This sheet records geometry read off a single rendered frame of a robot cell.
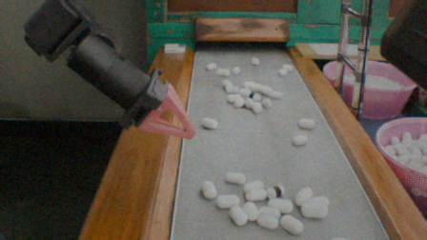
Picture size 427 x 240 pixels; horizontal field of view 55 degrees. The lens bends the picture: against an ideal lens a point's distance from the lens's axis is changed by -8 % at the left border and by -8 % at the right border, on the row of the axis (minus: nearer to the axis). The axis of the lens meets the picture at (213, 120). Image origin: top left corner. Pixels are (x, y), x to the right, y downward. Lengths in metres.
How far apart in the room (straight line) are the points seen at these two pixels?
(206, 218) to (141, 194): 0.10
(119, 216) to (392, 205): 0.39
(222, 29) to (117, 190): 0.84
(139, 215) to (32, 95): 2.11
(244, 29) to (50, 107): 1.54
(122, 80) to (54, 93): 2.03
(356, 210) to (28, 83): 2.23
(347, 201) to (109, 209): 0.36
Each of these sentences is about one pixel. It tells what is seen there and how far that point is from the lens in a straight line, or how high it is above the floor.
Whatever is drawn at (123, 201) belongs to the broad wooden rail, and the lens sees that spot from 0.64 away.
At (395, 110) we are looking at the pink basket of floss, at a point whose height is 0.70.
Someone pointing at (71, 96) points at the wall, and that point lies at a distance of 2.57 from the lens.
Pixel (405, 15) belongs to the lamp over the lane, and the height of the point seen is 1.07.
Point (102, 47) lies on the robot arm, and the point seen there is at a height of 0.98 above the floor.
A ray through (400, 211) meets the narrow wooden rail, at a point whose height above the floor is 0.76.
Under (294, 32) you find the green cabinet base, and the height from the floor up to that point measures 0.81.
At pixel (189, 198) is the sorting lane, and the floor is 0.74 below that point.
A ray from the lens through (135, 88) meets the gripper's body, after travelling 0.59.
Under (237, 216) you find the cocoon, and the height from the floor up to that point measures 0.76.
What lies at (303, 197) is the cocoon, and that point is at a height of 0.76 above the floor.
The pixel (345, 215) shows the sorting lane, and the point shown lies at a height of 0.74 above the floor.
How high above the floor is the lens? 1.12
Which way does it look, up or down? 24 degrees down
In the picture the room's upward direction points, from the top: straight up
